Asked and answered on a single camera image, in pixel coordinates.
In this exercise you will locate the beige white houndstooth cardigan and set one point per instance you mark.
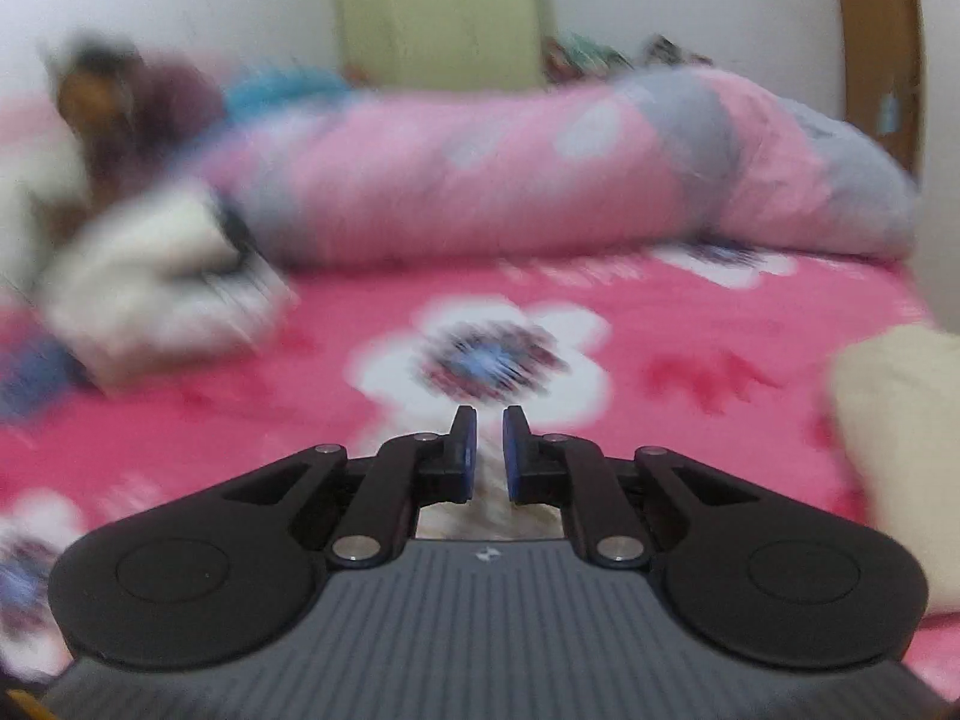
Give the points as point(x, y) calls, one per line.
point(489, 515)

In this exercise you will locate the yellow-green wardrobe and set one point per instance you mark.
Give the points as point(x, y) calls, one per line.
point(452, 45)

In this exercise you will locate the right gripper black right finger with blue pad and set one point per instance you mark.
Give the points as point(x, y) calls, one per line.
point(755, 574)

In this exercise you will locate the pink floral bed sheet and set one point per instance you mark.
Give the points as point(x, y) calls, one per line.
point(721, 355)

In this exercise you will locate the white shirt under blanket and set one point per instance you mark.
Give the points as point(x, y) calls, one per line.
point(225, 307)

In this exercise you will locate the blue crumpled cloth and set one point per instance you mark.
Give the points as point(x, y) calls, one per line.
point(256, 92)

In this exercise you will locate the white fleece blanket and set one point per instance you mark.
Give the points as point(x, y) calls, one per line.
point(104, 292)

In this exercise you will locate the pink grey floral duvet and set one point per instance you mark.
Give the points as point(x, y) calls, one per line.
point(656, 155)

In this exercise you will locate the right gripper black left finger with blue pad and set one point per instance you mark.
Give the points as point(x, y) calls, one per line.
point(216, 575)

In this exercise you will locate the brown wooden door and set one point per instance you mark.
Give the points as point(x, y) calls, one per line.
point(883, 73)

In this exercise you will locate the folded cream garment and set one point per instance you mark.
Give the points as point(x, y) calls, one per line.
point(894, 402)

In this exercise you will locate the person lying on bed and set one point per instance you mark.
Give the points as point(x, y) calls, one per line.
point(129, 115)

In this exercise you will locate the blue denim garment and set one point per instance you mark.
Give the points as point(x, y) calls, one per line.
point(35, 374)

